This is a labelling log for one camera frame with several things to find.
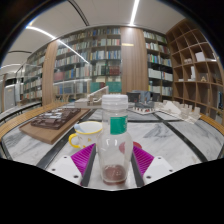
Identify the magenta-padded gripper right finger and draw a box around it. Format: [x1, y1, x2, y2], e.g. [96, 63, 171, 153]
[130, 145, 176, 188]

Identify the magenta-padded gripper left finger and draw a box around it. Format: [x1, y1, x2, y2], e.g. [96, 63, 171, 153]
[45, 142, 98, 188]

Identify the clear green-labelled plastic bottle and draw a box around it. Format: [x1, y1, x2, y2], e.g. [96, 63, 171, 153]
[96, 93, 134, 185]

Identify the white mug with yellow rim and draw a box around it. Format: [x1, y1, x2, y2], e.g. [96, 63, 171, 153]
[68, 120, 104, 150]

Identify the light blue spoon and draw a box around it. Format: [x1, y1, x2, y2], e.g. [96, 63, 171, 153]
[73, 123, 89, 134]

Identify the brown building model on board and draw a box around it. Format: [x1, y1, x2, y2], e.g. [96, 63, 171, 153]
[19, 107, 91, 145]

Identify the white building model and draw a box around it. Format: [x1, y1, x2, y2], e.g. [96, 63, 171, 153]
[154, 99, 202, 125]

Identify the beige wooden building model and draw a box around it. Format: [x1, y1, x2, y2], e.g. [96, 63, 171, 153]
[73, 85, 110, 109]

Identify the open wooden cubby shelf unit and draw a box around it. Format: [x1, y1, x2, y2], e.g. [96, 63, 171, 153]
[165, 18, 224, 125]

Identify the tall wooden library bookshelf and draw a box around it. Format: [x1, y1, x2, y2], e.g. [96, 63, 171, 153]
[19, 26, 174, 104]

